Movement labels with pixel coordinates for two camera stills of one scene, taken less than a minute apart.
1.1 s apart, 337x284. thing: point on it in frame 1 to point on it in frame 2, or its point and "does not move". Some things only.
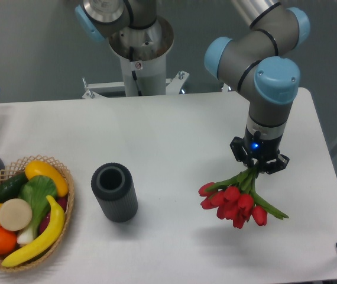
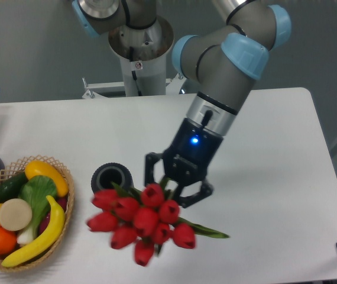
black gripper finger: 280,164 to 206,190
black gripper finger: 237,147 to 151,158
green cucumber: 6,189 does not move
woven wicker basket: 15,168 does not move
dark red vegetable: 62,202 does not move
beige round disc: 15,214 does not move
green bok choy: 38,190 does not move
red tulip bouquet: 236,199 to 146,220
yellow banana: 48,241 does not move
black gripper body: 260,149 to 190,152
